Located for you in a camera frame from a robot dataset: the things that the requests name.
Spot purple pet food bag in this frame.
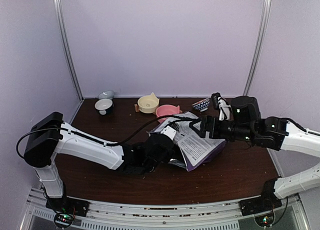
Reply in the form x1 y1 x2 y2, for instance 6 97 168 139
147 111 227 172

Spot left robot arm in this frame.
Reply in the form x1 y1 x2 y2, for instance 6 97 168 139
23 112 177 212

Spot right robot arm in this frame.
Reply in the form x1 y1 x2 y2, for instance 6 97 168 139
189 94 320 211

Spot pink cat-ear pet bowl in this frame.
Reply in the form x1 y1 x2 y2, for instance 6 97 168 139
155 104 180 117

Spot cream cat-ear pet bowl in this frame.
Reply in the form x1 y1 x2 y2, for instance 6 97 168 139
137 92 160 114

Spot blue zigzag patterned bowl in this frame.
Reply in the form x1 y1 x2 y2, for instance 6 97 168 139
191 97 211 112

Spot light blue striped bowl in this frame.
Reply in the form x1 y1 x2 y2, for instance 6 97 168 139
98 90 115 100

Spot navy white-dotted bowl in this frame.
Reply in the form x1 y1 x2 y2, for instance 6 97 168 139
94 98 114 116

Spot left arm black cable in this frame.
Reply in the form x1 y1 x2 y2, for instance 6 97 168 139
16 114 201 161

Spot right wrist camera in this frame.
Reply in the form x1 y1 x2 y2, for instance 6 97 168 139
211 92 231 121

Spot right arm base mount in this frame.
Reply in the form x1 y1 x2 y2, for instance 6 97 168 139
239 178 282 216

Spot right aluminium frame post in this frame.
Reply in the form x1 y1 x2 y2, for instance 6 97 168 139
243 0 272 96

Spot aluminium frame post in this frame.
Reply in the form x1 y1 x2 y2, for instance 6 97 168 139
53 0 84 102
243 0 272 96

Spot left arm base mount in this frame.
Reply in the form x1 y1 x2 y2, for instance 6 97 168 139
44 182 90 217

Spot left aluminium frame post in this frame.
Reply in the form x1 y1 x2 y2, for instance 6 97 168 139
53 0 84 102

